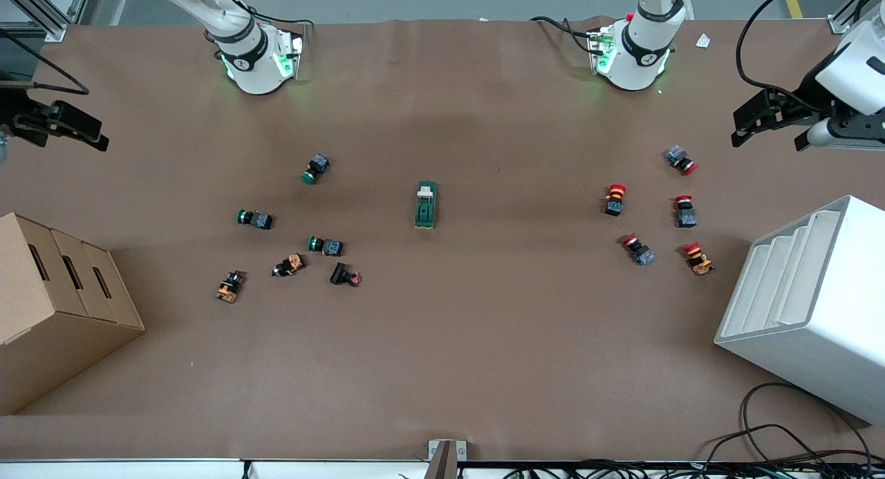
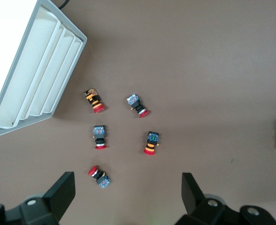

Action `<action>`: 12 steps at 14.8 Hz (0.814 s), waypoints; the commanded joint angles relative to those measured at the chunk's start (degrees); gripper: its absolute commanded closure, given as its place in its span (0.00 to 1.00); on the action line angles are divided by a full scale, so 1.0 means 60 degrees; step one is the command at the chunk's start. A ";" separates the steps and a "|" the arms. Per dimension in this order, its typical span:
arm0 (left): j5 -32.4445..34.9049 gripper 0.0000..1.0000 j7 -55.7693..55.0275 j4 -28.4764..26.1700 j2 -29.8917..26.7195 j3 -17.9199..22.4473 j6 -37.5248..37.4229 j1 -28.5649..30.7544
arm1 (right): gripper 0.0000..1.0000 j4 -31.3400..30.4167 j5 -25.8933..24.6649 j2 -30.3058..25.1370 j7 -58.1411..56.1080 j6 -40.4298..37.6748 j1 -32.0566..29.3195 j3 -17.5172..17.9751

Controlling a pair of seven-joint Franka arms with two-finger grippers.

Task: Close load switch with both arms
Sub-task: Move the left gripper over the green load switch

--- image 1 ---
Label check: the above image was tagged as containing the green load switch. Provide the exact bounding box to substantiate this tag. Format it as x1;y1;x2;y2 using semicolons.
414;180;438;229

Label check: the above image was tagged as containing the red mushroom button orange block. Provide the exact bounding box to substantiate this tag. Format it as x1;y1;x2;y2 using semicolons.
682;241;715;276

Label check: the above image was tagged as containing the white slotted organizer tray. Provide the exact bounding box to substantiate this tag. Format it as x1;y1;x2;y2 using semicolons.
714;194;885;426

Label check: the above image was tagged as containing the brown cardboard box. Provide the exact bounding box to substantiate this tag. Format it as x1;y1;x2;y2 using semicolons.
0;212;146;416

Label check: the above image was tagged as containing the aluminium frame post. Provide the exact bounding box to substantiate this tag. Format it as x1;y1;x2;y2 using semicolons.
828;0;885;35
0;0;68;43

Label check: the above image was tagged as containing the black left arm base cable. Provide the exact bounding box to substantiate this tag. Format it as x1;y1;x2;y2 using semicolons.
531;16;602;55

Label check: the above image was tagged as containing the black orange button switch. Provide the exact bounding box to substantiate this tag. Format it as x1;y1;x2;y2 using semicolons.
216;270;246;304
272;253;306;278

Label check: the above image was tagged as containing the black looped cable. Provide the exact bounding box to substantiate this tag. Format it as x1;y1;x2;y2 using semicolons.
741;382;873;466

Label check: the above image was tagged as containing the black square button switch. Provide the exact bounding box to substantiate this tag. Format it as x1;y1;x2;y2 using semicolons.
329;261;362;288

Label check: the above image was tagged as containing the white table edge rail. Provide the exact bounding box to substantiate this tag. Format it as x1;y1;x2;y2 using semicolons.
0;458;429;479

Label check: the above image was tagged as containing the black cable bundle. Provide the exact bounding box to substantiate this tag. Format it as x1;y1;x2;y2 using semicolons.
505;457;885;479

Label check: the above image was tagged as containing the aluminium camera post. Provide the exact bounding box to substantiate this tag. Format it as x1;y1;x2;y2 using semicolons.
427;440;467;479

